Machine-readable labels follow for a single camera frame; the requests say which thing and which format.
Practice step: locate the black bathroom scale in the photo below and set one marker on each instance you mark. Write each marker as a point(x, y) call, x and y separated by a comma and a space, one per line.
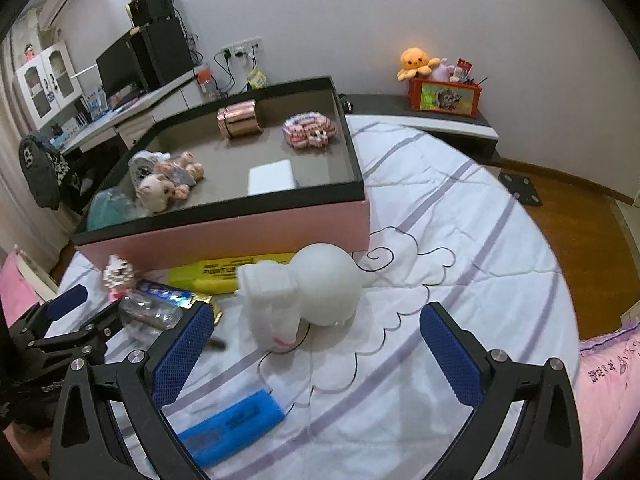
point(520, 187)

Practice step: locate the white round-headed figurine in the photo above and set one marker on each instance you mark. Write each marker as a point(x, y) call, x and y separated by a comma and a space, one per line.
point(325, 280)

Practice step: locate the blue white box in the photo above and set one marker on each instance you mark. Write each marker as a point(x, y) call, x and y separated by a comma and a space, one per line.
point(97, 100)

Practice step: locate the small doll with pink dress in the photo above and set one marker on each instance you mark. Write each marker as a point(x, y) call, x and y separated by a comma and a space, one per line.
point(30, 52)

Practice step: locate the white bed frame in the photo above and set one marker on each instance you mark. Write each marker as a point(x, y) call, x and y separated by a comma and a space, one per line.
point(35, 270)

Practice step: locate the clear plastic bottle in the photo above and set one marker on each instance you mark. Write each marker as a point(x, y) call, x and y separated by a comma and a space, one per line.
point(150, 312)

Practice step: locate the yellow packet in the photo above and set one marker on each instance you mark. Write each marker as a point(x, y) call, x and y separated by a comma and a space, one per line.
point(215, 272)

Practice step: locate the teal lidded box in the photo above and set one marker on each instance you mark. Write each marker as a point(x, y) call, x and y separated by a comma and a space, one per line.
point(110, 207)

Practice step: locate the yellow bag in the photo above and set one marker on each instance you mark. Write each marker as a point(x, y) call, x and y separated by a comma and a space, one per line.
point(257, 80)

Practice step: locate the blue case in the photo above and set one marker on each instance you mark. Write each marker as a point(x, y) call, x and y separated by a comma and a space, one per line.
point(230, 422)

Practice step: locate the black monitor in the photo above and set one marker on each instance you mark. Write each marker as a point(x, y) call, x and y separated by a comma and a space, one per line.
point(117, 67)

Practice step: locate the black speaker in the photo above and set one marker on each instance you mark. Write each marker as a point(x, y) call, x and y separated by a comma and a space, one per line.
point(150, 7)

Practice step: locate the orange storage box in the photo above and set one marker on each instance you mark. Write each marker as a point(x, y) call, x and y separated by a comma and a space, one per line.
point(445, 100)

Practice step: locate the pink plush toy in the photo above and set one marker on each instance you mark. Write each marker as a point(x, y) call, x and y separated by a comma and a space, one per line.
point(442, 70)

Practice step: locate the small pink white block figure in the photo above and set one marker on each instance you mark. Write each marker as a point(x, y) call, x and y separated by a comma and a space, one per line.
point(120, 275)

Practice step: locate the pink box with black rim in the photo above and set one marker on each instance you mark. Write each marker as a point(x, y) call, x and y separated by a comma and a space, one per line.
point(225, 235)

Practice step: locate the orange octopus plush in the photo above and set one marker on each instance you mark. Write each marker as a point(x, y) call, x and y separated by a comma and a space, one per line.
point(415, 60)

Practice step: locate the white wall power outlet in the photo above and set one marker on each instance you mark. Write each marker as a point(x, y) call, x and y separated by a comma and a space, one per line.
point(245, 45)

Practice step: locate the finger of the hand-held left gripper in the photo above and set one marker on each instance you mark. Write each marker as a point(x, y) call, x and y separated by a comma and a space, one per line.
point(67, 300)
point(95, 332)

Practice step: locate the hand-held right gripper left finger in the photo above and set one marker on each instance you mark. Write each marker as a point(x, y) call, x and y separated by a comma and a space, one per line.
point(182, 355)

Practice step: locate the white cat doll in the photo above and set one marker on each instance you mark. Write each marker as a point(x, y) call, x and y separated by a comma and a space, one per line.
point(155, 192)

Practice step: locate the black computer tower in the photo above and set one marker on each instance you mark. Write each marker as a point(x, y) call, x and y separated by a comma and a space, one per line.
point(160, 55)

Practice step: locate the beige curtain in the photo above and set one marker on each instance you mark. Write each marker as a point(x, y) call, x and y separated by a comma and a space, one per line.
point(10, 195)

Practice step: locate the striped white table cover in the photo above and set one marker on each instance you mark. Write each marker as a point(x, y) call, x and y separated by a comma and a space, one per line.
point(425, 240)

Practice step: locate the pink quilt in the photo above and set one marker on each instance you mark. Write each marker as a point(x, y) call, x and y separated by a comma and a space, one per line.
point(610, 385)

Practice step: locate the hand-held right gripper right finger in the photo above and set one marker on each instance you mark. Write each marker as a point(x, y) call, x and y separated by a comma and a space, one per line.
point(450, 360)

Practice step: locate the clear jar with red lid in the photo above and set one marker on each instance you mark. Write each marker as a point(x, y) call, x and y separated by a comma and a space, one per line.
point(207, 87)

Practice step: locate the black white low cabinet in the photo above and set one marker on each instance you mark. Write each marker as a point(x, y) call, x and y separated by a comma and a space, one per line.
point(450, 127)

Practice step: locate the white glass-door cabinet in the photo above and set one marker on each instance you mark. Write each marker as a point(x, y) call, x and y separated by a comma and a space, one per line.
point(30, 105)

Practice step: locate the rose gold cylinder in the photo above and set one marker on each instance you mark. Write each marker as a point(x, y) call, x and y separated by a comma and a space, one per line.
point(240, 122)

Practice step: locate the red white card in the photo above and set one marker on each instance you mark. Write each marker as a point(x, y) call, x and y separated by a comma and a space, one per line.
point(464, 65)

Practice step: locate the pink block toy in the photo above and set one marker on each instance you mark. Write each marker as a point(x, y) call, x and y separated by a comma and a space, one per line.
point(307, 132)

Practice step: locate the white desk with drawers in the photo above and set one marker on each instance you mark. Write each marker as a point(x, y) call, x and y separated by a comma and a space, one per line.
point(135, 125)

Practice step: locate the white charger plug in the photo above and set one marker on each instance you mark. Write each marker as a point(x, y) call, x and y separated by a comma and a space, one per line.
point(270, 177)

